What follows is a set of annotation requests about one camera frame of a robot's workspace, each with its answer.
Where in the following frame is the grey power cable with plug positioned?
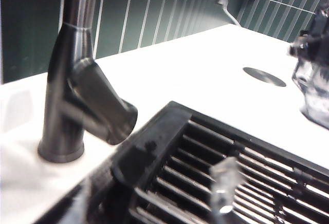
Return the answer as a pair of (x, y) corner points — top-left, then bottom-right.
(216, 0), (242, 27)

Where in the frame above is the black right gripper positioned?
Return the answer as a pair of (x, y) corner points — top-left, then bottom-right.
(286, 2), (329, 63)

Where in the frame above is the black roll-up drying rack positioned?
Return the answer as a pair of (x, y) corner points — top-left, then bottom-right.
(111, 107), (329, 224)

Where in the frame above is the translucent left gripper left finger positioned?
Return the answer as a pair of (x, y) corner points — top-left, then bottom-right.
(209, 160), (226, 224)

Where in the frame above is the grey faucet lever handle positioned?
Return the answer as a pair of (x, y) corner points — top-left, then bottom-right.
(67, 57), (139, 146)

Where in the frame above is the round metal countertop hole cover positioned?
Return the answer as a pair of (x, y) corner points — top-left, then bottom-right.
(242, 67), (287, 88)

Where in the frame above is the clear glass mug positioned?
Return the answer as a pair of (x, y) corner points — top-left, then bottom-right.
(290, 36), (329, 130)

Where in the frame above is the black kitchen sink basin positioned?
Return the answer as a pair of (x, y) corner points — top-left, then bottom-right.
(33, 100), (329, 224)

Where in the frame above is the translucent left gripper right finger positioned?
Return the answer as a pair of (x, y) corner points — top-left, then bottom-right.
(223, 156), (243, 213)

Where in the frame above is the dark metal gooseneck faucet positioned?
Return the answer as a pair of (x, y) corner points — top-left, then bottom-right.
(36, 0), (108, 164)

